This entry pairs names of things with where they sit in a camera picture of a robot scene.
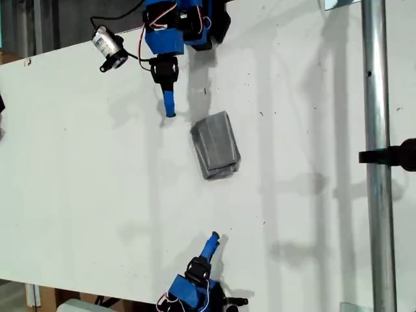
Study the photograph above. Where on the grey striped towel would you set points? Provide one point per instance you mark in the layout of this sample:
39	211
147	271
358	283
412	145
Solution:
216	146

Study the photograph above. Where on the white table leg bracket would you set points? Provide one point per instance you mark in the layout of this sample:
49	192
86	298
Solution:
32	295

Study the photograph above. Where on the black object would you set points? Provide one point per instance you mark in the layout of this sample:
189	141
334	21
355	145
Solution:
1	103

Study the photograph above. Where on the small brown cardboard box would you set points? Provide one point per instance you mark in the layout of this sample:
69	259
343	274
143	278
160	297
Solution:
8	58

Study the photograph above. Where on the steel post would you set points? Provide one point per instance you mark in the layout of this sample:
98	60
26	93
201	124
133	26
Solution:
378	195

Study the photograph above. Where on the arm camera box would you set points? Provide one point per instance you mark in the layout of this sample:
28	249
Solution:
235	301
107	44

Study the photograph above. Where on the black clamp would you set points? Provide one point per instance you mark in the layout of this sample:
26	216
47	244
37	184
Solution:
390	156

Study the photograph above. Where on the grey metal bar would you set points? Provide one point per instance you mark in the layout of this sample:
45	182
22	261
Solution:
38	26

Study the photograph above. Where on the arm camera stalk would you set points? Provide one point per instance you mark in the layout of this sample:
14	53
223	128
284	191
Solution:
112	64

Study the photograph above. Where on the white plastic object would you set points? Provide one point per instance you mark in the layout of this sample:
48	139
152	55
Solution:
81	306

